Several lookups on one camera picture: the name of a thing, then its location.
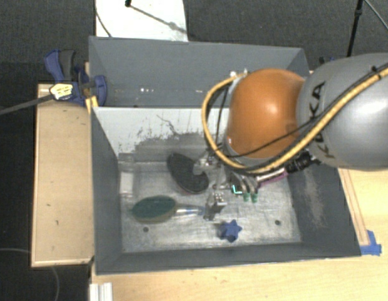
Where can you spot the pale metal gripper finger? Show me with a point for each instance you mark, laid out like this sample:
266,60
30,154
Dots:
220,198
210,212

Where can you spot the blue star-shaped toy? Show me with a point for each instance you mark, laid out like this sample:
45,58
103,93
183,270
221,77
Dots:
229,230

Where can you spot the black oval disc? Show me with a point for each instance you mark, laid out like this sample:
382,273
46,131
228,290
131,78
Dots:
187,174

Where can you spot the green oval scrub brush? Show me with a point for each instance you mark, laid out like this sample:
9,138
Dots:
153,209

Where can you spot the grey metal bin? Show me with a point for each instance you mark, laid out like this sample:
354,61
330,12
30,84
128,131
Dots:
168,71

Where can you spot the pale wood board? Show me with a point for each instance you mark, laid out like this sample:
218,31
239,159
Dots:
62,183

